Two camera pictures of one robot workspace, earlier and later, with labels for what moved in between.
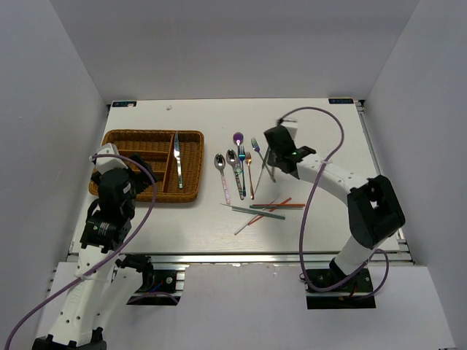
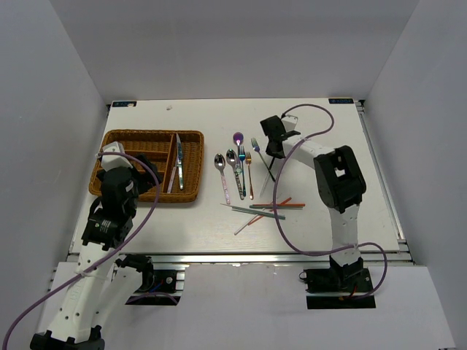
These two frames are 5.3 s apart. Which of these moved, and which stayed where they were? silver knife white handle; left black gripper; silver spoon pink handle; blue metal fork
Moved: silver knife white handle
Stayed: blue metal fork; left black gripper; silver spoon pink handle
